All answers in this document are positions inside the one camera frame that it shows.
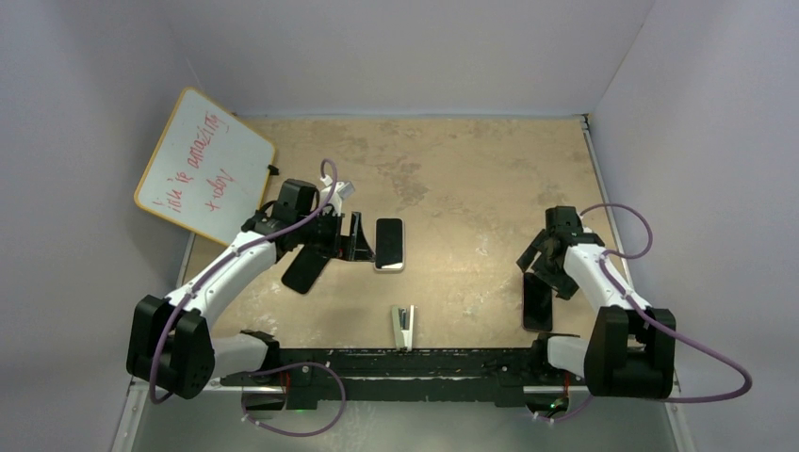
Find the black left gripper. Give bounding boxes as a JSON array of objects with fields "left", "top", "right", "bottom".
[{"left": 297, "top": 210, "right": 373, "bottom": 263}]

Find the white phone case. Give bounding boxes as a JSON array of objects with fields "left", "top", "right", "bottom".
[{"left": 373, "top": 218, "right": 407, "bottom": 273}]

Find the black phone case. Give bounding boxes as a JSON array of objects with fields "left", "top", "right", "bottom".
[{"left": 281, "top": 247, "right": 331, "bottom": 295}]

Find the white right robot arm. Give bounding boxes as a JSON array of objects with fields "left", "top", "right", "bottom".
[{"left": 516, "top": 206, "right": 677, "bottom": 399}]

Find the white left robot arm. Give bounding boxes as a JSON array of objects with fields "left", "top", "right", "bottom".
[{"left": 126, "top": 176, "right": 375, "bottom": 399}]

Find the white stapler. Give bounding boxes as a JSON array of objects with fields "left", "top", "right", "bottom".
[{"left": 391, "top": 305, "right": 416, "bottom": 352}]

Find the yellow framed whiteboard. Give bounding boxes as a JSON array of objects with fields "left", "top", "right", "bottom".
[{"left": 134, "top": 87, "right": 276, "bottom": 245}]

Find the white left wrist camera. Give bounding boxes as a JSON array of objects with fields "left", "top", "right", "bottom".
[{"left": 319, "top": 176, "right": 355, "bottom": 215}]

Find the black aluminium mounting rail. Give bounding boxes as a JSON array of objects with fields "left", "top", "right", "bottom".
[{"left": 127, "top": 347, "right": 681, "bottom": 413}]

